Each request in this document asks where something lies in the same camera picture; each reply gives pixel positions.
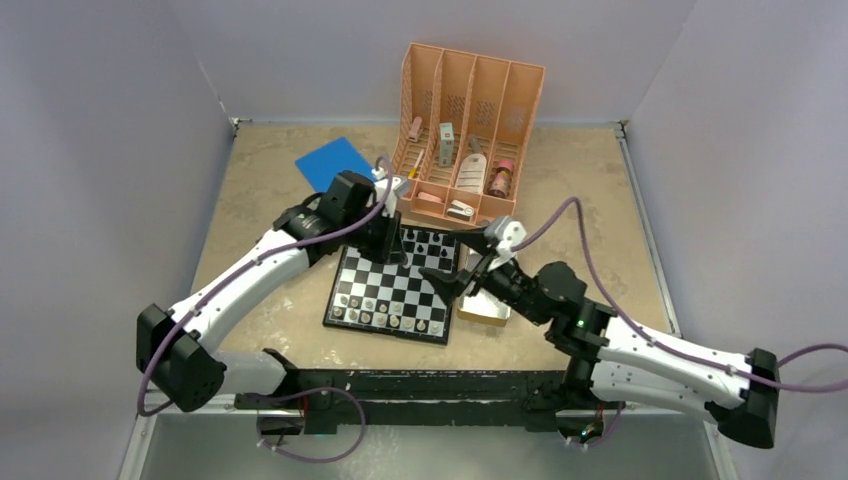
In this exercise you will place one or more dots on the white stapler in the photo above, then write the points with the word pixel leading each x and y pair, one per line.
pixel 460 210

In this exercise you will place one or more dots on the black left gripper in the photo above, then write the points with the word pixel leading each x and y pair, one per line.
pixel 390 250

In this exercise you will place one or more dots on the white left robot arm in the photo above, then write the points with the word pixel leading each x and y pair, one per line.
pixel 177 348

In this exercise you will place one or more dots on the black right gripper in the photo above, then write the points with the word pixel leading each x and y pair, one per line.
pixel 451 285

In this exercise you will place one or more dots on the teal small box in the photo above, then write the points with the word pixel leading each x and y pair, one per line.
pixel 446 144

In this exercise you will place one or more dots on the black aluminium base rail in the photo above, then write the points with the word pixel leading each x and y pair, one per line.
pixel 330 398

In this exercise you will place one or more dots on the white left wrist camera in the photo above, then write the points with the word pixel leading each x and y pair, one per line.
pixel 388 192

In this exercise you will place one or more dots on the pink capped small bottle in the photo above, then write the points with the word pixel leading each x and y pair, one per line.
pixel 500 184

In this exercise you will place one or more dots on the peach desk organizer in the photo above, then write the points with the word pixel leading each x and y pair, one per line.
pixel 492 104

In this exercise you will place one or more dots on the yellow tipped pen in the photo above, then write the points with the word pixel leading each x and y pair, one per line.
pixel 415 169

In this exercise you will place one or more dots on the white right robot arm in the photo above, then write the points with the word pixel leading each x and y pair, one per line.
pixel 614 360

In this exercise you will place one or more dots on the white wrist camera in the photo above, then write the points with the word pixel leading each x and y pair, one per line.
pixel 388 192
pixel 504 234

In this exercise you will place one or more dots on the gold empty tin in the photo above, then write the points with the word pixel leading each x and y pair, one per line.
pixel 483 308

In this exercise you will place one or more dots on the pink eraser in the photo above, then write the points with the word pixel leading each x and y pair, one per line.
pixel 429 197

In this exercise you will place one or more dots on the white lotion bottle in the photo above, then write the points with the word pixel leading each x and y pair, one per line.
pixel 472 173

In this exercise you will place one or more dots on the pink tube in organizer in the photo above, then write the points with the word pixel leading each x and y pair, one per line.
pixel 415 129

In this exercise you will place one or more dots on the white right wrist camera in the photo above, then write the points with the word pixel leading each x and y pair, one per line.
pixel 504 234

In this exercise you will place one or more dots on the black and white chessboard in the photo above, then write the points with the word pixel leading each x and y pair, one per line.
pixel 413 311

